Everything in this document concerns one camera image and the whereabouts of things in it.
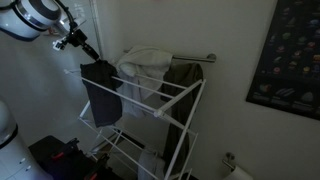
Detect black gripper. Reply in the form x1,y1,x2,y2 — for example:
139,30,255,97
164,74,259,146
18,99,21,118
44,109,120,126
65,28,101,62

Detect black cloth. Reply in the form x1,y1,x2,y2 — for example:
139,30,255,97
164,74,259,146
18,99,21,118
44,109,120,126
79,59,124,129

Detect white towel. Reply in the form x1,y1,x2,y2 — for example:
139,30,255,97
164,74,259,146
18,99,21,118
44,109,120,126
114,45,174,118

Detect dark olive cloth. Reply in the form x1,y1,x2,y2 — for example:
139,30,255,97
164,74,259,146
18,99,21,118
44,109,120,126
160,62,204,175

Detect grey cloth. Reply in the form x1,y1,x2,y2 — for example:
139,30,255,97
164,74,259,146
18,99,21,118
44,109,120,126
137,149,167,180

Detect black case with red latches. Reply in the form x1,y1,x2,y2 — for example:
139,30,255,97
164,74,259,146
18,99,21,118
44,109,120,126
28,134,113,180

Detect silver toilet paper holder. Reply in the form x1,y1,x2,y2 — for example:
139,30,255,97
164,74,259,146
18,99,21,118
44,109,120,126
221,152,236,171

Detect white toilet paper roll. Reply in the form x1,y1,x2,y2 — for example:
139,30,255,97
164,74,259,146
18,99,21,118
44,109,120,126
226,165,254,180

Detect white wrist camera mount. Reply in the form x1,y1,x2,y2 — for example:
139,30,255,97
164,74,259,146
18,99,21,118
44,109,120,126
52,37,68,52

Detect white wire drying rack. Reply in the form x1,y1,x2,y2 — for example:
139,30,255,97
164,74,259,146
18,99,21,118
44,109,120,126
63,68,207,180

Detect silver wall towel bar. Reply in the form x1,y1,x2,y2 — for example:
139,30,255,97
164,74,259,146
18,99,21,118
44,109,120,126
123,49,217,64

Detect black wall poster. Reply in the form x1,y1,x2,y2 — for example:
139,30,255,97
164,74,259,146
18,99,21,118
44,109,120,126
245,0,320,121

